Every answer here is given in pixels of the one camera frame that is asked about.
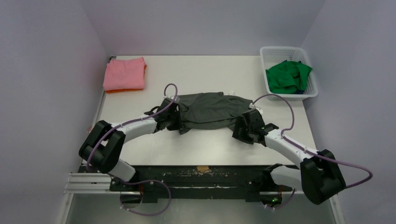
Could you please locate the grey t-shirt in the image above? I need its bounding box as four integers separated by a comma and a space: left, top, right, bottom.
178, 92, 253, 134

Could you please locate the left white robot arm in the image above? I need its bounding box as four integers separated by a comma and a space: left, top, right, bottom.
78, 98, 181, 191

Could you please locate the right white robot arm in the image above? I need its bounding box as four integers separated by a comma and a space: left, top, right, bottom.
232, 109, 347, 205

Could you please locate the orange folded t-shirt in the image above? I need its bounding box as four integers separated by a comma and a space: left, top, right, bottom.
104, 63, 147, 94

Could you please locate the brown tape piece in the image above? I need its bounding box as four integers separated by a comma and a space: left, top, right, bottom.
197, 166, 210, 173

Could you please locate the green t-shirt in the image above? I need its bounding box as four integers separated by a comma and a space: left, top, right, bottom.
265, 60, 313, 94

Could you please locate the pink folded t-shirt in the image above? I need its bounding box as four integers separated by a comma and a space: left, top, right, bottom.
103, 56, 146, 91

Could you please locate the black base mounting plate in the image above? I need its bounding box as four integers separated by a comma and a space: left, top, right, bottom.
105, 165, 292, 205

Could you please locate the white plastic basket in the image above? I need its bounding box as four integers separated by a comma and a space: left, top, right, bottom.
260, 46, 318, 100

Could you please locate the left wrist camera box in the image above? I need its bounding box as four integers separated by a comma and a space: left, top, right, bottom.
166, 96, 179, 104

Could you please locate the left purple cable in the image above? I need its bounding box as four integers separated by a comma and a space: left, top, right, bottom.
86, 83, 179, 217

